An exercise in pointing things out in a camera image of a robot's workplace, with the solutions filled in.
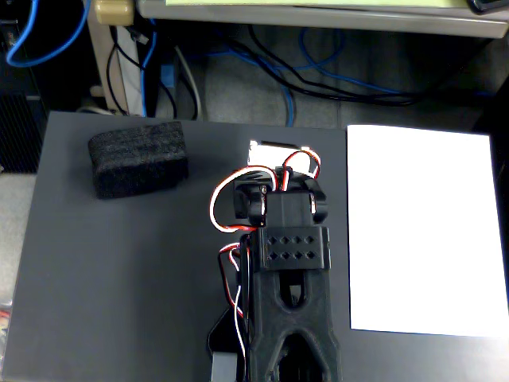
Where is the beige plastic cap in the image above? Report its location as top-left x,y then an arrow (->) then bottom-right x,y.
94,0 -> 135,27

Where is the thin black cable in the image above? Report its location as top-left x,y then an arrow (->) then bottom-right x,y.
105,26 -> 178,119

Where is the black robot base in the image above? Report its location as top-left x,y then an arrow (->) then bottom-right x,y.
206,306 -> 250,382

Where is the blue vertical cable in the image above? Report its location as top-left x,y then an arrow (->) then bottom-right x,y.
141,18 -> 159,117

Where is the white paper sheet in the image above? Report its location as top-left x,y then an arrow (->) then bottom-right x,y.
346,124 -> 509,339

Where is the blue floor cable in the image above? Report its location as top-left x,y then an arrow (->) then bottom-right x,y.
190,41 -> 297,128
298,27 -> 403,96

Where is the white grey cable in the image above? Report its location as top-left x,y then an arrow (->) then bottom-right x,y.
173,45 -> 204,121

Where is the beige desk leg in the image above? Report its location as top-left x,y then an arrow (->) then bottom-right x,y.
86,0 -> 147,117

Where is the grey clamp block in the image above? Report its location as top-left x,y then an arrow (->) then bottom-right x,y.
210,351 -> 239,382

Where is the black device on desk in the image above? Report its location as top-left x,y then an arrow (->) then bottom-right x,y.
465,0 -> 509,15

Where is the small blue box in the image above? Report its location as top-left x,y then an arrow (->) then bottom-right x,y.
160,64 -> 177,89

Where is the blue looped cable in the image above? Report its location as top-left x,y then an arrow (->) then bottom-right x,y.
5,0 -> 93,68

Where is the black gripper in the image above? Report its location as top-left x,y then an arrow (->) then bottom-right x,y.
233,138 -> 328,228

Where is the black foam cube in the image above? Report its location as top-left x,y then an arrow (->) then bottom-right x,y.
87,121 -> 190,201

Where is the black floor cable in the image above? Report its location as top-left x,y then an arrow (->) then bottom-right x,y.
247,24 -> 442,107

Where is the grey desk edge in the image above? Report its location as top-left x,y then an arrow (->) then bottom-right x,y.
137,0 -> 509,40

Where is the red white black servo cable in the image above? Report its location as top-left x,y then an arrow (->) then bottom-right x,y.
217,241 -> 252,359
281,148 -> 322,191
208,166 -> 279,235

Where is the black ribbed box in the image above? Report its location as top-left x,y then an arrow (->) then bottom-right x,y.
0,92 -> 47,174

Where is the red wire bundle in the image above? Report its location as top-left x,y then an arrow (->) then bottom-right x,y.
0,294 -> 14,348

